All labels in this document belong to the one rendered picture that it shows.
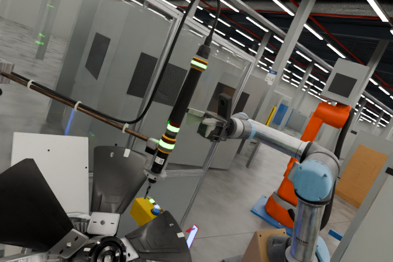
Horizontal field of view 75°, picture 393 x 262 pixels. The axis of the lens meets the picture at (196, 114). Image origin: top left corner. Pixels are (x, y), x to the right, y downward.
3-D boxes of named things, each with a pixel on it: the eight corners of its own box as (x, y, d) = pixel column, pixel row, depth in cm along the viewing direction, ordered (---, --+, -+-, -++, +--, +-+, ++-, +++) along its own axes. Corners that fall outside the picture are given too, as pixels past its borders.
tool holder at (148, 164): (133, 171, 74) (145, 140, 73) (142, 163, 81) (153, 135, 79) (161, 183, 73) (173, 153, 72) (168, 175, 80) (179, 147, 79)
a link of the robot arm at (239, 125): (246, 123, 94) (230, 114, 99) (240, 121, 91) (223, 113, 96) (238, 141, 95) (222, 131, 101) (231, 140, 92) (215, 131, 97)
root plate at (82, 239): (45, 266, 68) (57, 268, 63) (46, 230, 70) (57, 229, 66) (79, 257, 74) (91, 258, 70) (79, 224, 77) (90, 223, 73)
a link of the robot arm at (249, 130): (238, 140, 108) (257, 140, 102) (224, 138, 100) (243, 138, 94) (239, 121, 109) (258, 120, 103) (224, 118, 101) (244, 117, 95)
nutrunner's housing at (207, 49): (143, 181, 76) (202, 32, 68) (148, 176, 80) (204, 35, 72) (155, 186, 75) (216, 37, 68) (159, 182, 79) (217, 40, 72)
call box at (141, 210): (127, 215, 132) (134, 197, 131) (143, 212, 140) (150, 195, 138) (144, 236, 122) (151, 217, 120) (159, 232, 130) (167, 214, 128)
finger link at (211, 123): (204, 140, 75) (213, 137, 84) (211, 122, 74) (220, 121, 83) (195, 135, 76) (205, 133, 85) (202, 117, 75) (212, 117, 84)
